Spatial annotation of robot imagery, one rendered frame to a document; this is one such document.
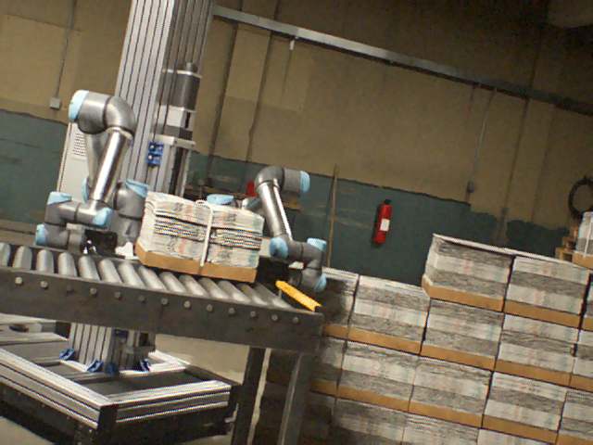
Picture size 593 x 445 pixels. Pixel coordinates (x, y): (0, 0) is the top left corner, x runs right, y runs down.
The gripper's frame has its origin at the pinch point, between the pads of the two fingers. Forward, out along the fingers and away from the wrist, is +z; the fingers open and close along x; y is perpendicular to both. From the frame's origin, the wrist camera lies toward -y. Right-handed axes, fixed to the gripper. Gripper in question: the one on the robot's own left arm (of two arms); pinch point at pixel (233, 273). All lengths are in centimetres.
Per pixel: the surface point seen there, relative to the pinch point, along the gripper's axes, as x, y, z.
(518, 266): 18, 23, -106
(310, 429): -7, -58, -45
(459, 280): 10, 13, -86
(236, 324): 64, -5, 13
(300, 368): 65, -15, -9
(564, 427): 30, -35, -134
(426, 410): 10, -40, -85
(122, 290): 64, 0, 46
